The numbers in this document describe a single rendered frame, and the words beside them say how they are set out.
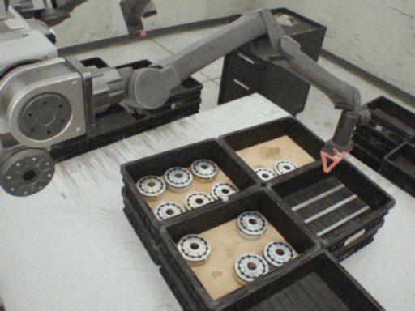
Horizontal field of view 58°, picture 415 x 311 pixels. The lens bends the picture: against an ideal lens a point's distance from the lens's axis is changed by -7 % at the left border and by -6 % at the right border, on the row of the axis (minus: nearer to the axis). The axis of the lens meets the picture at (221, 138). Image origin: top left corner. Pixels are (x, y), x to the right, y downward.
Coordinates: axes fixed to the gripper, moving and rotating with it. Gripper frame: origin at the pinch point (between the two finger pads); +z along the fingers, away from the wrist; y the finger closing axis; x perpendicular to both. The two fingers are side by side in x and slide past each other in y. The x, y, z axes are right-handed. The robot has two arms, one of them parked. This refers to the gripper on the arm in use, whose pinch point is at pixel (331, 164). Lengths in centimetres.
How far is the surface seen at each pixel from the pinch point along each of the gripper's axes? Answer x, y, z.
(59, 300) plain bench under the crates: 43, -78, 42
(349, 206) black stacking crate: -9.8, 10.8, 18.5
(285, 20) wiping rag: 105, 154, -13
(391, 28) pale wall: 61, 315, -11
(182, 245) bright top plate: 22, -47, 22
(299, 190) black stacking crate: 9.2, 4.2, 18.4
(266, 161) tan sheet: 28.0, 9.2, 16.8
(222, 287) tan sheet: 5, -48, 26
